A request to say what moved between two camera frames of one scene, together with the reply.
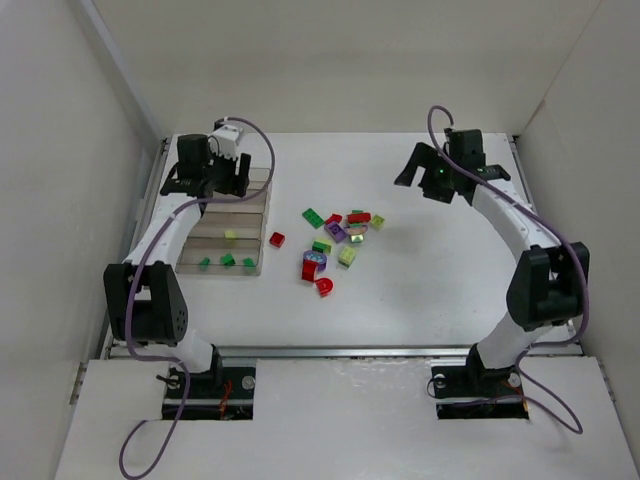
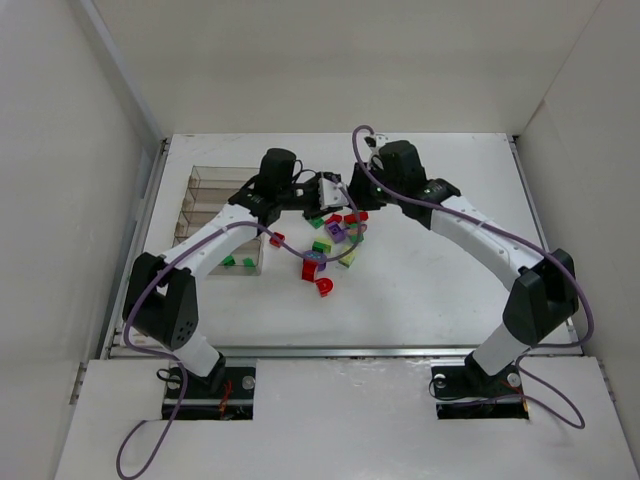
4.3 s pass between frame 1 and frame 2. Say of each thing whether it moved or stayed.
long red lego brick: stayed
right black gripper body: moved
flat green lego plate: stayed
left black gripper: moved
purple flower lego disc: stayed
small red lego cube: stayed
